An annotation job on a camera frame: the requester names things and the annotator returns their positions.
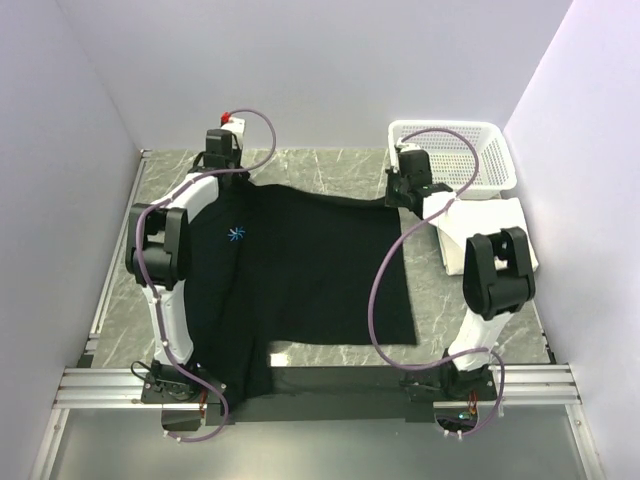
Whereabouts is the aluminium left side rail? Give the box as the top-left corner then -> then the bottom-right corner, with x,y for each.
76,149 -> 151,368

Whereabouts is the folded white t shirt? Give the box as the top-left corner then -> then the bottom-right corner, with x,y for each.
433,198 -> 528,276

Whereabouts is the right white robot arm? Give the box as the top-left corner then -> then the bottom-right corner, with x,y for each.
385,145 -> 535,400

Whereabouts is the aluminium front frame rail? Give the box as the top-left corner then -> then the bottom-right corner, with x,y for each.
53,364 -> 581,410

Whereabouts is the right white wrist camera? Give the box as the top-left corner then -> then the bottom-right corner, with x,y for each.
394,142 -> 421,154

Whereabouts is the white perforated plastic basket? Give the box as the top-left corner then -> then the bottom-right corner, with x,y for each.
388,120 -> 517,200

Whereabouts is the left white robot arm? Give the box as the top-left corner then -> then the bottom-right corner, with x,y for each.
125,116 -> 247,366

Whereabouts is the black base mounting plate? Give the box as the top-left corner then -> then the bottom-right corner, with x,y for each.
140,365 -> 499,431

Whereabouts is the black t shirt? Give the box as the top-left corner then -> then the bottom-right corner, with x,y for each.
184,181 -> 417,400

